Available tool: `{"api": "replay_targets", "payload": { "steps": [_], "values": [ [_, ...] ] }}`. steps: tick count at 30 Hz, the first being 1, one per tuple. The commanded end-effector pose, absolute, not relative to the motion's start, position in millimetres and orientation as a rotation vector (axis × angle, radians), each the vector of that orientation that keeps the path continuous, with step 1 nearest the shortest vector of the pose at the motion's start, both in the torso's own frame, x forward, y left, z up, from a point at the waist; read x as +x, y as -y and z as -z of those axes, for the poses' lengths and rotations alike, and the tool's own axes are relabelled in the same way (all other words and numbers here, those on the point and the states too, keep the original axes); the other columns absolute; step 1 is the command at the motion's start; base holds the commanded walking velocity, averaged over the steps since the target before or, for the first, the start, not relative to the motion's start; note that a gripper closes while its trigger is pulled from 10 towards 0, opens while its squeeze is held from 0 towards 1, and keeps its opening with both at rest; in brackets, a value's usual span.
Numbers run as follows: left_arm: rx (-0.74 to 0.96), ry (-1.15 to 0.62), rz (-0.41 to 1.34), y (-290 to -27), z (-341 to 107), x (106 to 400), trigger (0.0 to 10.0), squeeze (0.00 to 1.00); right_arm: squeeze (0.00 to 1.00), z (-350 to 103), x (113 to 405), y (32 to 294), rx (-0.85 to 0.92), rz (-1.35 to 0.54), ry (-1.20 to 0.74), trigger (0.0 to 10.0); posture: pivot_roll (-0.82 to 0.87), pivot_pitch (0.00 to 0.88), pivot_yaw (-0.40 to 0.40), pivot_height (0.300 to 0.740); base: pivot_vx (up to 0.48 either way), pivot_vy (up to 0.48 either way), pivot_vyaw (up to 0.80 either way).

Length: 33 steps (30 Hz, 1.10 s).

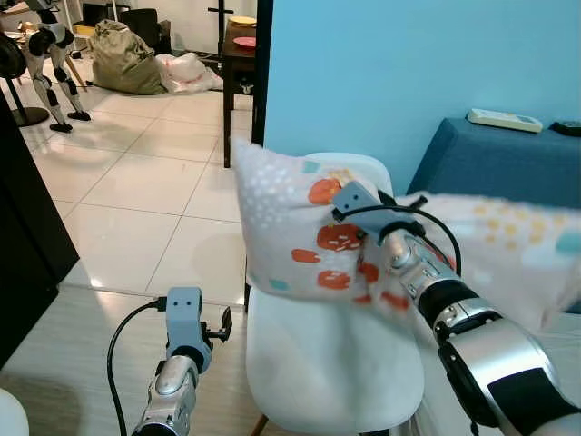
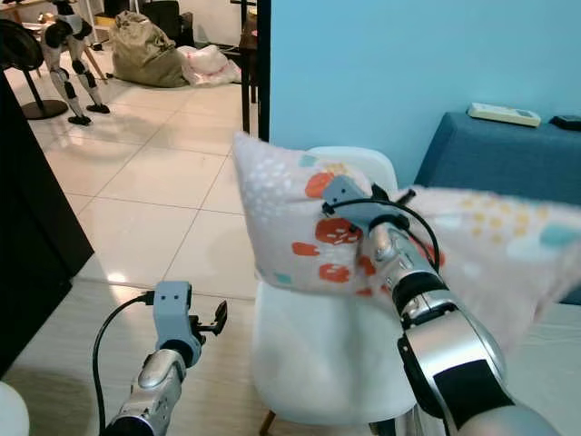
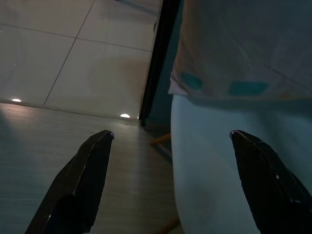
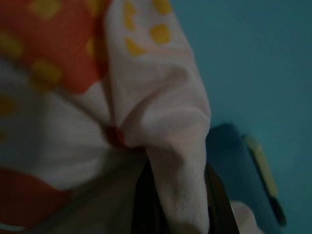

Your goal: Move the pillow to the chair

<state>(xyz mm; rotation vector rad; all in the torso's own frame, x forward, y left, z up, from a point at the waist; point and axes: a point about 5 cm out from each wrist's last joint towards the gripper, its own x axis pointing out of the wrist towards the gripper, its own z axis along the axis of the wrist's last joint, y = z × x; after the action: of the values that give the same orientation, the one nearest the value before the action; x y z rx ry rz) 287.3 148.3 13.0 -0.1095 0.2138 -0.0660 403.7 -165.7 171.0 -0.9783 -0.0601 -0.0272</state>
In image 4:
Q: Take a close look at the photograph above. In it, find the blue upholstered headboard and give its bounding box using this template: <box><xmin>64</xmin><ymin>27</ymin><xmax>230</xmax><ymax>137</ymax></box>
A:
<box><xmin>207</xmin><ymin>123</ymin><xmax>283</xmax><ymax>234</ymax></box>

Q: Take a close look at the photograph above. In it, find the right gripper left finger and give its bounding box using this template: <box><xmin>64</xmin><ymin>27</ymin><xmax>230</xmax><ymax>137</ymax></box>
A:
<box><xmin>131</xmin><ymin>158</ymin><xmax>159</xmax><ymax>234</ymax></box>

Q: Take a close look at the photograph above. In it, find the pink patterned pillow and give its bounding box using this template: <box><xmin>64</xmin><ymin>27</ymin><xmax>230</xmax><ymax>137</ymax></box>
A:
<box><xmin>0</xmin><ymin>0</ymin><xmax>212</xmax><ymax>234</ymax></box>

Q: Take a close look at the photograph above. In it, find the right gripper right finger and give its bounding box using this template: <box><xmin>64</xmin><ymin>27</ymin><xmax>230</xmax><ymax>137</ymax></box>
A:
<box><xmin>206</xmin><ymin>163</ymin><xmax>241</xmax><ymax>234</ymax></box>

